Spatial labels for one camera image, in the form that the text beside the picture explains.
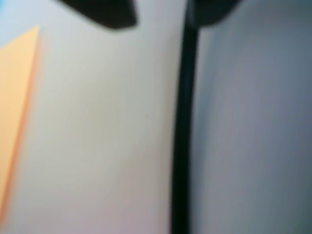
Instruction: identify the orange paper square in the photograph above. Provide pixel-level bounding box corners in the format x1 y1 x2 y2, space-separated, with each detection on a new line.
0 25 41 215

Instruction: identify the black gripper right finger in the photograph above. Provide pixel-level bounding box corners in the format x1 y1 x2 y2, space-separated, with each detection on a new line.
194 0 243 28

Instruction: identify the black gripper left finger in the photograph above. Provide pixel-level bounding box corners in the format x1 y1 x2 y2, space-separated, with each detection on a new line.
55 0 139 30

